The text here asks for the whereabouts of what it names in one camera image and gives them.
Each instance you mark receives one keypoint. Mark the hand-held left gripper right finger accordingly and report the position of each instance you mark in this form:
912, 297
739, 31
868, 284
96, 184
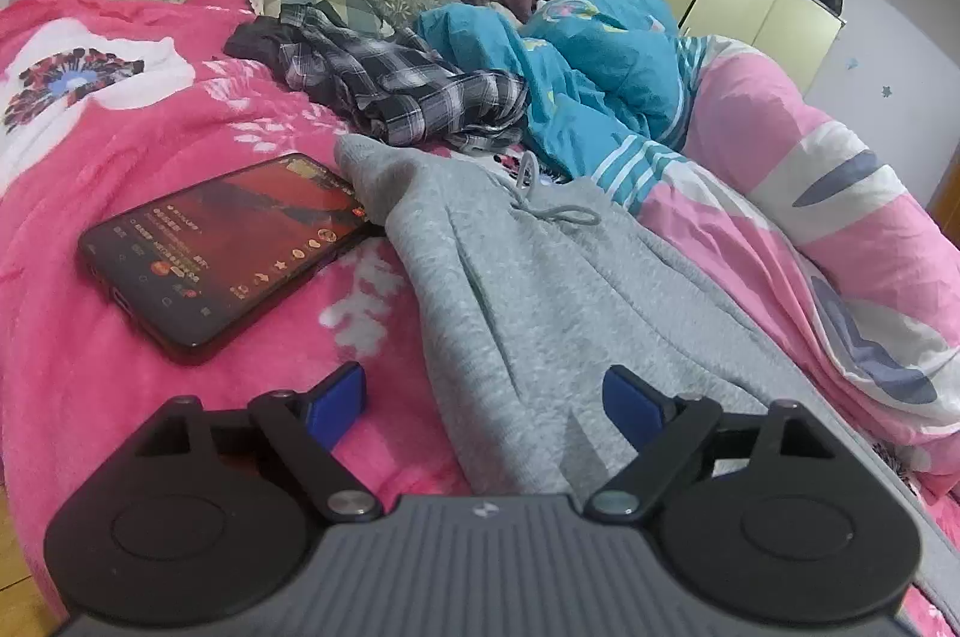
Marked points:
634, 400

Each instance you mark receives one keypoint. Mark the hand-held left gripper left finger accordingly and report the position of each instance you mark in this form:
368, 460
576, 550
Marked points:
337, 400

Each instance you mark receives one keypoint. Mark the black smartphone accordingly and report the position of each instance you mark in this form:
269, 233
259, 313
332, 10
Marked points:
225, 247

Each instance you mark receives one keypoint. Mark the pink and blue floral duvet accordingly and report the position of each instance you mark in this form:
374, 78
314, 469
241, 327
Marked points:
750, 157

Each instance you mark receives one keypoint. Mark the dark plaid shirt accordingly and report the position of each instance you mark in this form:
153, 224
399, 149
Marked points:
405, 82

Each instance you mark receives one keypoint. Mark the pink floral fleece blanket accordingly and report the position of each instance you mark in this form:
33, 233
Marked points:
112, 157

